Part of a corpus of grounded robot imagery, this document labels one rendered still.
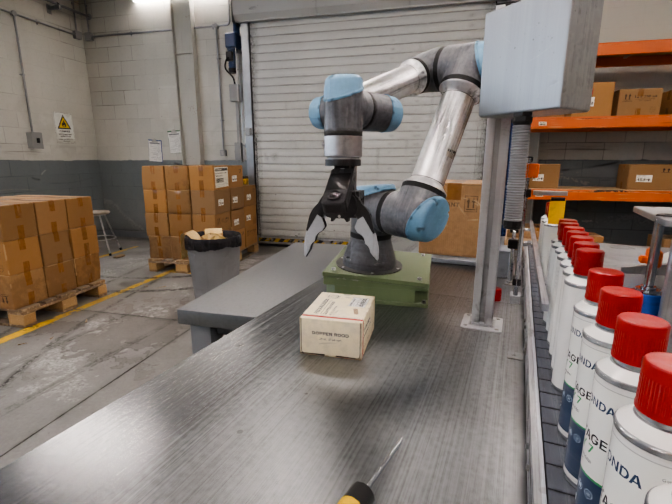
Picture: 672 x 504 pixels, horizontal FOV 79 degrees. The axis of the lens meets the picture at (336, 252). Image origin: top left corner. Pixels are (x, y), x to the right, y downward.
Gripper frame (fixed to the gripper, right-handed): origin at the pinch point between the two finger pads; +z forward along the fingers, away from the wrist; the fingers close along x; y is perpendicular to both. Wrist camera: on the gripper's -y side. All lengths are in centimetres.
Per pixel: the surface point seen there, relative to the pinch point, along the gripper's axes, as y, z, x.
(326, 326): -7.8, 11.3, 0.7
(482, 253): 14.8, 0.1, -28.8
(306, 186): 453, 9, 156
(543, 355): -8.0, 12.5, -37.3
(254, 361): -13.0, 17.6, 13.4
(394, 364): -7.8, 17.5, -12.4
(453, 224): 77, 2, -25
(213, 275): 194, 64, 147
